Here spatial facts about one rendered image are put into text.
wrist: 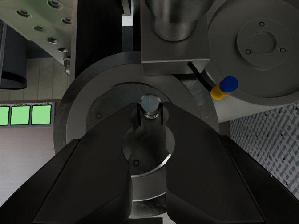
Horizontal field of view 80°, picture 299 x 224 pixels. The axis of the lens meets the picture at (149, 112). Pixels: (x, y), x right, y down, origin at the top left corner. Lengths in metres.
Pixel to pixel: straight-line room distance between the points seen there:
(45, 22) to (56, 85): 2.31
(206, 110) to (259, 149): 0.18
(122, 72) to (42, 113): 0.44
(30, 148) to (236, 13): 0.55
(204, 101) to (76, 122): 0.11
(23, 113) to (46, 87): 2.20
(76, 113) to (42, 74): 2.72
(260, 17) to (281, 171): 0.19
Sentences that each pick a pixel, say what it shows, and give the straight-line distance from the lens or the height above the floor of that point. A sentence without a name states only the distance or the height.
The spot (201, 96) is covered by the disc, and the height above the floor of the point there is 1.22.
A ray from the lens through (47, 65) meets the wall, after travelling 2.89.
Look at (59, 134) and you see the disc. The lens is 0.18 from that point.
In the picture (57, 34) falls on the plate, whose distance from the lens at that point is 0.47.
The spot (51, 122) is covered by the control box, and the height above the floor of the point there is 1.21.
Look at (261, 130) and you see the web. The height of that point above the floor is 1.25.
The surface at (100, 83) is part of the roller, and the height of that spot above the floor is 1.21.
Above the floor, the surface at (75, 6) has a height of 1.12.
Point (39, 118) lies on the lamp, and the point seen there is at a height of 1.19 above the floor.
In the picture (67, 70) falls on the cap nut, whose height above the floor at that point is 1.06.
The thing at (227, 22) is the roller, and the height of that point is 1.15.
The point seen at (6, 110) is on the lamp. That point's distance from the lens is 0.64.
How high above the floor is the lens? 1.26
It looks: 9 degrees down
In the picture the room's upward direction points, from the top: 179 degrees clockwise
